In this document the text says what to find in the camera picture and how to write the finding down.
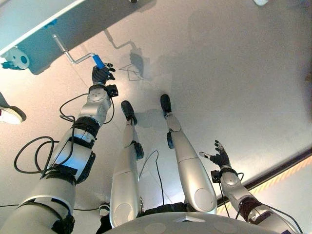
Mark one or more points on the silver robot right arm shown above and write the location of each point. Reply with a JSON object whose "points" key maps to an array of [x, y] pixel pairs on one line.
{"points": [[241, 192]]}

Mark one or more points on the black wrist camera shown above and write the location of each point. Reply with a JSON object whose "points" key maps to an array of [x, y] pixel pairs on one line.
{"points": [[215, 176], [112, 90]]}

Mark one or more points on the silver robot torso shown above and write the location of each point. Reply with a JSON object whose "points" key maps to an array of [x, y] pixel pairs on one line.
{"points": [[185, 225]]}

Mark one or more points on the white object on floor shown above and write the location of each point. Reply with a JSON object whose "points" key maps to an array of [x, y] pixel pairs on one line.
{"points": [[260, 2]]}

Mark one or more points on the dark robot left foot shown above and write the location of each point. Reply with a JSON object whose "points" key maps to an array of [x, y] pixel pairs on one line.
{"points": [[128, 109]]}

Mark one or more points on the silver robot leg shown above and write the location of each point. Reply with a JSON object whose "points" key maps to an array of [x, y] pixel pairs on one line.
{"points": [[125, 185], [192, 175]]}

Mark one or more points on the dark bed caster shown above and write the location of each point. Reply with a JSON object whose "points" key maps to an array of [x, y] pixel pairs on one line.
{"points": [[133, 1]]}

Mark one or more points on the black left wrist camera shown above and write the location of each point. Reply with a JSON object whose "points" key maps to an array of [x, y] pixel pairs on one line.
{"points": [[112, 90]]}

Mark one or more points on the metal crank with blue grip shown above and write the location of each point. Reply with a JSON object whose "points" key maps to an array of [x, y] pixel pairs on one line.
{"points": [[80, 58]]}

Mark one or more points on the dark robot right foot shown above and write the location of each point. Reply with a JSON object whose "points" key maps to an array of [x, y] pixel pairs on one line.
{"points": [[166, 102]]}

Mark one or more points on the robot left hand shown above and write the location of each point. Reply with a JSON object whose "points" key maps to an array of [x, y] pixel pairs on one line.
{"points": [[100, 76]]}

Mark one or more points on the silver robot left leg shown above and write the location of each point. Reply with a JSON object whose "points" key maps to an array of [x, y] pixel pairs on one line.
{"points": [[125, 185]]}

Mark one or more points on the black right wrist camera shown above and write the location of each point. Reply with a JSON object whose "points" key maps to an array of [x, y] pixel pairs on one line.
{"points": [[215, 176]]}

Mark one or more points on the person's white shoe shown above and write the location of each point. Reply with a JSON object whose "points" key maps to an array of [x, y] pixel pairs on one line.
{"points": [[104, 210], [11, 116]]}

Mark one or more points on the dark robot foot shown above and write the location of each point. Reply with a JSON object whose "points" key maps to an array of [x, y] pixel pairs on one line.
{"points": [[128, 109], [166, 102]]}

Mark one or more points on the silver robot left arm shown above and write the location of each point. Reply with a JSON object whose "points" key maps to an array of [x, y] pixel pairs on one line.
{"points": [[61, 180]]}

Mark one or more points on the silver robot right leg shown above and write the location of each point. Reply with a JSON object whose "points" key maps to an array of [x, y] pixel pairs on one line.
{"points": [[192, 175]]}

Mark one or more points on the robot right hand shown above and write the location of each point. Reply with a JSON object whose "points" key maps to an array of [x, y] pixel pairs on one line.
{"points": [[221, 158]]}

